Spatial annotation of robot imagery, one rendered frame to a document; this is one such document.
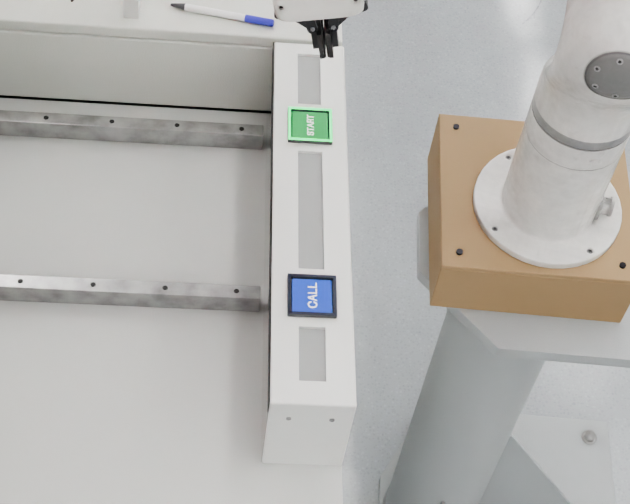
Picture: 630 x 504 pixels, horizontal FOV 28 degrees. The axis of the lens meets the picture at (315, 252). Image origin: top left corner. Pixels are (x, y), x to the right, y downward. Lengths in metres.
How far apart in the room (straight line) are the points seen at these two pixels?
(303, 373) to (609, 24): 0.49
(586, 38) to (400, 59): 1.83
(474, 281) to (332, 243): 0.20
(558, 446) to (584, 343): 0.88
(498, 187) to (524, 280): 0.13
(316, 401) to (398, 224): 1.42
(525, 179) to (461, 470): 0.68
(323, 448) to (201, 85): 0.57
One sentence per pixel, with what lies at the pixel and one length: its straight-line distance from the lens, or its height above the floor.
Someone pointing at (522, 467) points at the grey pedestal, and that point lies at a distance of 2.21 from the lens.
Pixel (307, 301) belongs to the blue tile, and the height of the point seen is 0.96.
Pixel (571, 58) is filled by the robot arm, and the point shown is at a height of 1.27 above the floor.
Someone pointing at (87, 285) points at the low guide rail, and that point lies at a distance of 1.56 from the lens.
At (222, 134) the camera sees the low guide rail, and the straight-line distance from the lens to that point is 1.72.
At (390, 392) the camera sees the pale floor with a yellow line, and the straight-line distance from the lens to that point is 2.50.
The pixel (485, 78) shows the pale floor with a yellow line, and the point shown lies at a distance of 3.08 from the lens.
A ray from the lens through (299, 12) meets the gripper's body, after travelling 1.41.
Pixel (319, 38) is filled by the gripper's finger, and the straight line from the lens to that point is 1.46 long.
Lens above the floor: 2.13
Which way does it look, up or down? 53 degrees down
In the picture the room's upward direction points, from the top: 9 degrees clockwise
